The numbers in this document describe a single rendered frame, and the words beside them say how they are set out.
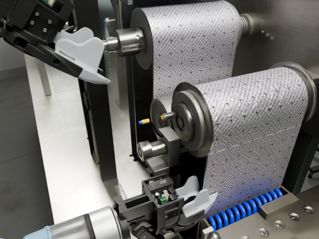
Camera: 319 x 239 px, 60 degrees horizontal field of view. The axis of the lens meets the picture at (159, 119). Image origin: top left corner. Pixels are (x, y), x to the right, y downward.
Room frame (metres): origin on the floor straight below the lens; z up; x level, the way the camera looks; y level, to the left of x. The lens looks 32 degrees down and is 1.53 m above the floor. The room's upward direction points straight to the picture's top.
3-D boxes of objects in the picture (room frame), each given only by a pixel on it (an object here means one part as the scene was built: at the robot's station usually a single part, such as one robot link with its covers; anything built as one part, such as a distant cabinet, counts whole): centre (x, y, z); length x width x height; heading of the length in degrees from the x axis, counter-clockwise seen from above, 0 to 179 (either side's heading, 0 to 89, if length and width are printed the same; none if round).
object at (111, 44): (0.63, 0.13, 1.34); 0.06 x 0.03 x 0.03; 115
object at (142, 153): (0.44, 0.03, 1.18); 0.04 x 0.02 x 0.04; 25
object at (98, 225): (0.31, 0.09, 1.11); 0.08 x 0.05 x 0.08; 25
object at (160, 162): (0.46, 0.00, 1.05); 0.06 x 0.05 x 0.31; 115
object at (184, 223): (0.35, -0.04, 1.09); 0.09 x 0.05 x 0.02; 114
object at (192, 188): (0.40, -0.07, 1.12); 0.09 x 0.03 x 0.06; 116
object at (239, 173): (0.44, -0.19, 1.12); 0.23 x 0.01 x 0.18; 115
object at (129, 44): (0.66, 0.07, 1.34); 0.06 x 0.06 x 0.06; 25
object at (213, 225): (0.42, -0.20, 1.03); 0.21 x 0.04 x 0.03; 115
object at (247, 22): (0.79, -0.21, 1.34); 0.07 x 0.07 x 0.07; 25
